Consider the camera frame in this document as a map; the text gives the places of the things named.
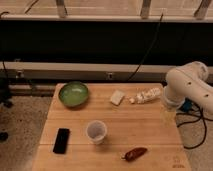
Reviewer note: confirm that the red chili pepper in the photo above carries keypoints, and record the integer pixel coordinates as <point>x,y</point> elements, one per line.
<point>134,154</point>

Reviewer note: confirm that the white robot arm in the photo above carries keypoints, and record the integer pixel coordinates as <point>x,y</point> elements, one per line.
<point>186,81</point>

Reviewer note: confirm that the white sponge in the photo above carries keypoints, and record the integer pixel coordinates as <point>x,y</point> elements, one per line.
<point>117,97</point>

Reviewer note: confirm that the green bowl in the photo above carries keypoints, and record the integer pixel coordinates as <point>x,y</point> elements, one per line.
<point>73,94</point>

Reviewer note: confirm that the black rectangular remote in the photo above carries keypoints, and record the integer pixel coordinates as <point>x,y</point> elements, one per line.
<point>61,141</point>

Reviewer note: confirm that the wooden table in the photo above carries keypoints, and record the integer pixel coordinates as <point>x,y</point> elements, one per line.
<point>128,126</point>

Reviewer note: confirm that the translucent soft gripper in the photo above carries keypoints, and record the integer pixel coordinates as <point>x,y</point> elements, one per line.
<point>168,114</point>

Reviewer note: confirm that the black chair base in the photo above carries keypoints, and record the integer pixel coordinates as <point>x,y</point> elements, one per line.
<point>5,96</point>

